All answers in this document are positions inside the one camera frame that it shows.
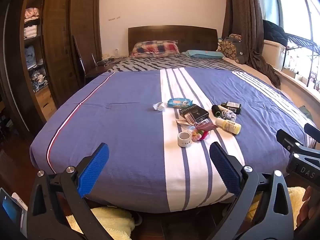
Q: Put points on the smartphone with lit screen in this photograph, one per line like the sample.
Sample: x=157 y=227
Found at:
x=11 y=210

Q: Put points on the grey crumpled cloth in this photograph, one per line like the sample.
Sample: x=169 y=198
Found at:
x=229 y=115

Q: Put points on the black thread spool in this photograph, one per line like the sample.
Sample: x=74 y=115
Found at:
x=217 y=110

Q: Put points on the yellow fluffy rug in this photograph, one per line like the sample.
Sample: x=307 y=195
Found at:
x=107 y=221
x=296 y=200

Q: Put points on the wooden shelf unit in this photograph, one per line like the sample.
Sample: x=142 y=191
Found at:
x=33 y=47

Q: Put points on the teal pillow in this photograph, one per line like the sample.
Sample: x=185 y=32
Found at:
x=202 y=54

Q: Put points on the dark wooden nightstand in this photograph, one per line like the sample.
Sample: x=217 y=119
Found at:
x=96 y=71

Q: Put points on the crumpled white tissue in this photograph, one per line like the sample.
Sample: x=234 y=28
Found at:
x=158 y=106

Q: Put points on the brown curtain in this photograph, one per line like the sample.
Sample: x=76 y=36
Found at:
x=246 y=27

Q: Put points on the black garment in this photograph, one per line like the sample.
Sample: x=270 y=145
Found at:
x=273 y=32

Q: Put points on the dark wooden wardrobe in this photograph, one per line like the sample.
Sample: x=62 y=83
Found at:
x=62 y=42

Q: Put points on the pink translucent packet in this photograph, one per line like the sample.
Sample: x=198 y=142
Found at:
x=206 y=125

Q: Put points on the black cardboard box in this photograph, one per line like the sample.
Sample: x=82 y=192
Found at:
x=195 y=111

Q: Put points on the yellow plastic bottle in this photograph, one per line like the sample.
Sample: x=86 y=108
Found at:
x=228 y=125

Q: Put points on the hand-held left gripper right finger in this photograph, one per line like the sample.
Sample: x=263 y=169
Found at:
x=225 y=171

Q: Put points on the plaid pillow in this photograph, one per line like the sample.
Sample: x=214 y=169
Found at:
x=156 y=48

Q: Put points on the small clear plastic box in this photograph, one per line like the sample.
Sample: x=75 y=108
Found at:
x=191 y=129

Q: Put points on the person's right hand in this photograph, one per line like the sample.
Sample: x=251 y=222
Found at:
x=308 y=205

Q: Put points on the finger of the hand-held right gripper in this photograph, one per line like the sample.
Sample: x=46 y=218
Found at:
x=313 y=131
x=286 y=140

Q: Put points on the white storage box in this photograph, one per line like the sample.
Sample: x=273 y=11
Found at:
x=273 y=55

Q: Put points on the white tape roll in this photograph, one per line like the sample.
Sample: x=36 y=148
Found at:
x=184 y=140

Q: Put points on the black folded chair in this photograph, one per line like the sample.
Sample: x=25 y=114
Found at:
x=79 y=60

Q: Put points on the grey wavy patterned sheet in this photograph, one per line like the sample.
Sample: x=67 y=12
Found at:
x=160 y=63

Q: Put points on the dark wooden headboard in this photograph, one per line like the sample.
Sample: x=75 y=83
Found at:
x=172 y=36

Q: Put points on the brown patterned cushion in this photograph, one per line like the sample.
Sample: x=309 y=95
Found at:
x=228 y=47

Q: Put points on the dark labelled bottle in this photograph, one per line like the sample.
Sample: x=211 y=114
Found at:
x=232 y=107

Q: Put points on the blue wet wipes packet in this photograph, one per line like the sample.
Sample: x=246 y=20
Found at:
x=179 y=103

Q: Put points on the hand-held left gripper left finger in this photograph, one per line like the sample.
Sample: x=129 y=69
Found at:
x=93 y=171

